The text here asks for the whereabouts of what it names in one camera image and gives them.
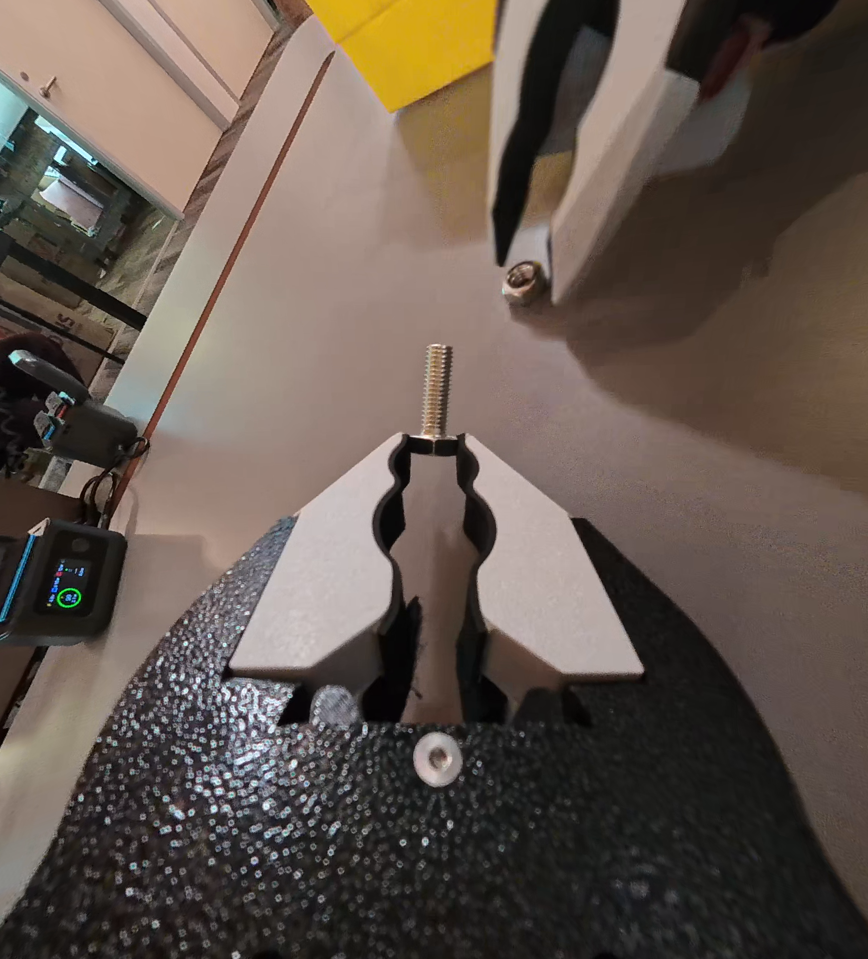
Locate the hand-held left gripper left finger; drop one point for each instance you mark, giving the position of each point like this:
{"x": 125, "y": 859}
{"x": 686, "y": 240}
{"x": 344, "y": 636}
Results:
{"x": 314, "y": 592}

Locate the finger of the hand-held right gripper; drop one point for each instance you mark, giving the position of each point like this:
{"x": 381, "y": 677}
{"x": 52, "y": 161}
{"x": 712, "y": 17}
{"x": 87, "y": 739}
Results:
{"x": 513, "y": 90}
{"x": 614, "y": 187}

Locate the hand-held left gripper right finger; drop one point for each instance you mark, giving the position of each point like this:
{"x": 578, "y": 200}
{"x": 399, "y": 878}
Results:
{"x": 554, "y": 592}

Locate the silver hex nut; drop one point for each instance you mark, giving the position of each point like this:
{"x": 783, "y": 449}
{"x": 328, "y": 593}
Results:
{"x": 525, "y": 283}

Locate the silver hex bolt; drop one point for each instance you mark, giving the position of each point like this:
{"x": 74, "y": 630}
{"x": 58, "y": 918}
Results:
{"x": 438, "y": 389}

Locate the yellow box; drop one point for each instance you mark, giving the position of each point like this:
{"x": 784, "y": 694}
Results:
{"x": 411, "y": 45}

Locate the black power bank with display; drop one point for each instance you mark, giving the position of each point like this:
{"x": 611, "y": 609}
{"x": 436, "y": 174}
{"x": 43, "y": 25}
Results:
{"x": 67, "y": 592}

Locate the black charger adapter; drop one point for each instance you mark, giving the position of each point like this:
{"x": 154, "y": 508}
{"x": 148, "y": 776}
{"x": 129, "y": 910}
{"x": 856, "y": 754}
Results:
{"x": 101, "y": 431}

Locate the thin brown strip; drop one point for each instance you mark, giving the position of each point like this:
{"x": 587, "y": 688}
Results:
{"x": 254, "y": 225}

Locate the white cabinet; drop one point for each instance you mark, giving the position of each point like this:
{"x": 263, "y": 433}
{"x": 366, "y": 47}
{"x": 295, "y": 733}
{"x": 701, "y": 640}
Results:
{"x": 127, "y": 75}

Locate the printed cardboard box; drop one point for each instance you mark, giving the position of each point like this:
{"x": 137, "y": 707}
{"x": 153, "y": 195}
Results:
{"x": 52, "y": 307}

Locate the metal cabinet knob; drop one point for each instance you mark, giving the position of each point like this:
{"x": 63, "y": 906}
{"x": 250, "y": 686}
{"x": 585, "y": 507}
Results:
{"x": 49, "y": 87}

